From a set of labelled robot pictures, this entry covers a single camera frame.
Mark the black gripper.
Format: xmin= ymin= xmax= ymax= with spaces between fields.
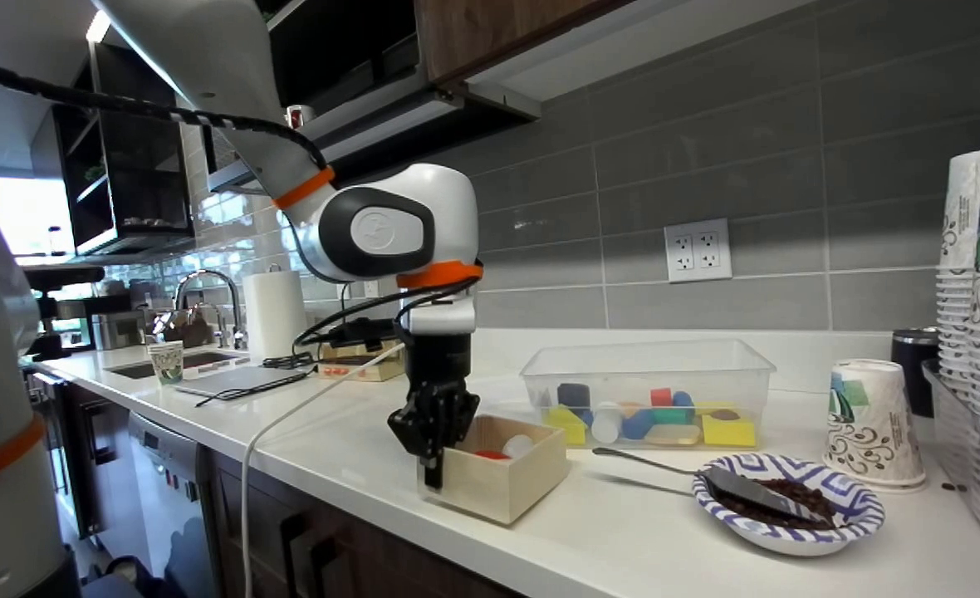
xmin=384 ymin=330 xmax=485 ymax=490

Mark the wooden box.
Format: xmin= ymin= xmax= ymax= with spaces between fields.
xmin=419 ymin=413 xmax=573 ymax=528

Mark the wooden cutting board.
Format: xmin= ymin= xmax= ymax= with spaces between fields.
xmin=312 ymin=339 xmax=410 ymax=386

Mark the plain yellow toy block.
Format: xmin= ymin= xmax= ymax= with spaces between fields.
xmin=543 ymin=401 xmax=593 ymax=451

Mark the dark blue toy block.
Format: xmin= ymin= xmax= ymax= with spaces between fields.
xmin=556 ymin=380 xmax=594 ymax=413

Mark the white toy cylinder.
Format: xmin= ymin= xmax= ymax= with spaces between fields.
xmin=589 ymin=401 xmax=628 ymax=448

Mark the dark wooden base cabinet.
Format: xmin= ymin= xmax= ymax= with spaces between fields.
xmin=197 ymin=443 xmax=524 ymax=598

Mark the clear plastic bin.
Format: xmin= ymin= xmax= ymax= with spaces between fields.
xmin=520 ymin=337 xmax=781 ymax=451

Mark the white paper towel roll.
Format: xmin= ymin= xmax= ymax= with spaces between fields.
xmin=238 ymin=270 xmax=309 ymax=363

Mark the grey flat tray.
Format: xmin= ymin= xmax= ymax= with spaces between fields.
xmin=173 ymin=363 xmax=315 ymax=406

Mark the black utensil on plate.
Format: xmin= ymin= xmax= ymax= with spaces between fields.
xmin=589 ymin=443 xmax=833 ymax=528

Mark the metal sink faucet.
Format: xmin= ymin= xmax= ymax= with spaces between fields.
xmin=173 ymin=267 xmax=248 ymax=352

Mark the kitchen sink basin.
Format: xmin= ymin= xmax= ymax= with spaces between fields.
xmin=106 ymin=345 xmax=248 ymax=383

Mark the yellow block with brown mark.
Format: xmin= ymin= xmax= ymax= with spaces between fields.
xmin=698 ymin=401 xmax=762 ymax=451

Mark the blue patterned paper plate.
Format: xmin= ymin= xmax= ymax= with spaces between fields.
xmin=690 ymin=448 xmax=888 ymax=560

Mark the wooden upper cabinet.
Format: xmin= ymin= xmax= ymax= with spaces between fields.
xmin=411 ymin=0 xmax=634 ymax=87

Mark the black coffee machine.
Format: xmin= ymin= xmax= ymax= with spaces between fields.
xmin=16 ymin=261 xmax=144 ymax=360

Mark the upturned patterned paper cup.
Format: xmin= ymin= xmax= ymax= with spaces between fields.
xmin=820 ymin=354 xmax=930 ymax=490

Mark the black cylindrical container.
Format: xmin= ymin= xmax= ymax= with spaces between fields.
xmin=888 ymin=323 xmax=943 ymax=421

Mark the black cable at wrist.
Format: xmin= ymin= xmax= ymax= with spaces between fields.
xmin=290 ymin=277 xmax=482 ymax=354

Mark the white cable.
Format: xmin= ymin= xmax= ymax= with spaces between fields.
xmin=236 ymin=372 xmax=350 ymax=598

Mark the white wall outlet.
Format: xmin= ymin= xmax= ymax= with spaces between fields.
xmin=660 ymin=217 xmax=734 ymax=285

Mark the black open wall shelf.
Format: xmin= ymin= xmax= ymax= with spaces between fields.
xmin=46 ymin=40 xmax=199 ymax=260

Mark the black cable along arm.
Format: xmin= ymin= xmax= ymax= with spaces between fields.
xmin=0 ymin=51 xmax=336 ymax=177

